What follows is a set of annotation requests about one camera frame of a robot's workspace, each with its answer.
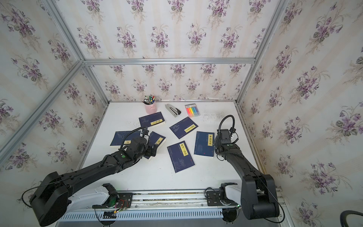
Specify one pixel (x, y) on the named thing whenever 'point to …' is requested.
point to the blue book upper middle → (183, 127)
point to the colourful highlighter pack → (192, 110)
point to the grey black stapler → (175, 111)
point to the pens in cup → (149, 100)
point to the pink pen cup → (151, 109)
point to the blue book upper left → (151, 120)
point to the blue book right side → (204, 144)
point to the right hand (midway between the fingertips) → (226, 142)
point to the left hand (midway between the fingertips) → (152, 144)
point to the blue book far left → (120, 136)
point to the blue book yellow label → (180, 157)
